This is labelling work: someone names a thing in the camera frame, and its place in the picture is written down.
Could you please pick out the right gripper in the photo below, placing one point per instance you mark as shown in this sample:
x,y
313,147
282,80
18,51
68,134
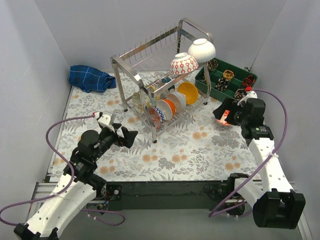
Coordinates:
x,y
232,115

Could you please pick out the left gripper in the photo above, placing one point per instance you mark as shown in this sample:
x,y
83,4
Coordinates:
x,y
120,139

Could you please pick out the cream bowl red wreath pattern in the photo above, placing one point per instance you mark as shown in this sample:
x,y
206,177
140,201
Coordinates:
x,y
222,121

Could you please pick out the plain white ribbed bowl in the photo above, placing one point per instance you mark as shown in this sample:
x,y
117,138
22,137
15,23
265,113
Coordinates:
x,y
202,50

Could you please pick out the white bowl red diamond pattern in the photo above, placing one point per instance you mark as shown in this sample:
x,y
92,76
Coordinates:
x,y
183,63

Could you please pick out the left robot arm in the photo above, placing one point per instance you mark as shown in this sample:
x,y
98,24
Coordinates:
x,y
77,186

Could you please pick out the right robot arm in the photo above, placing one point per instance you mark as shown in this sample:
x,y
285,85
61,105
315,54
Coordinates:
x,y
276,204

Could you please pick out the steel two-tier dish rack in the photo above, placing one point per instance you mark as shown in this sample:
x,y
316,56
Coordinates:
x,y
147,66

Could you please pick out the rolled brown patterned sock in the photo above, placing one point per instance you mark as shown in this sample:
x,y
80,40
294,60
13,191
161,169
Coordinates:
x,y
240,94

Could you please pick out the green compartment tray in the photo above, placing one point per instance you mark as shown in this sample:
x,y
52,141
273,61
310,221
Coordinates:
x,y
235,83

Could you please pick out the rolled yellow sock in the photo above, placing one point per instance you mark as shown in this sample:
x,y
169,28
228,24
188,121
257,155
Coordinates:
x,y
228,74

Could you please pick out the red patterned bowl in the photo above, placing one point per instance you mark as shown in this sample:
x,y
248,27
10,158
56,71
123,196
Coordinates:
x,y
156,120

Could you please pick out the cream floral bowl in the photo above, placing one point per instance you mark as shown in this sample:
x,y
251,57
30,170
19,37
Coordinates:
x,y
150,101

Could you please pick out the blue zigzag patterned bowl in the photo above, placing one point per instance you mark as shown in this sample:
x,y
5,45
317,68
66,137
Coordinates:
x,y
156,112

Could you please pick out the yellow bowl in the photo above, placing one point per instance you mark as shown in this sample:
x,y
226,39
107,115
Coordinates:
x,y
190,91

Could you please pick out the rolled dark floral sock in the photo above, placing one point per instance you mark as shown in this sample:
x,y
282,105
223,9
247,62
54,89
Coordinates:
x,y
212,65

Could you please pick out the white grey-rimmed bowl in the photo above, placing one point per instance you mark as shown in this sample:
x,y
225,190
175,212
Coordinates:
x,y
178,99

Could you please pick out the orange and white bowl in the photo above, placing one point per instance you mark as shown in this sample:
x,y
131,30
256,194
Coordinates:
x,y
167,107

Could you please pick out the floral table mat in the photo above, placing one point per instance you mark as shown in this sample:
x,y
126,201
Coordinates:
x,y
196,148

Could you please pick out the blue plaid cloth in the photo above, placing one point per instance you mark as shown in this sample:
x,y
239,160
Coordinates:
x,y
90,79

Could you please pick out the dark teal bowl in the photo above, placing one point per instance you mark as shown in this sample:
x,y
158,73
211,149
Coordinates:
x,y
166,80

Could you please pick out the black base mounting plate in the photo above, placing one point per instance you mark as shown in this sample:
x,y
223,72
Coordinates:
x,y
162,195

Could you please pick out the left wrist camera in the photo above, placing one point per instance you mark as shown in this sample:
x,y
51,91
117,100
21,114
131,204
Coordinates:
x,y
105,120

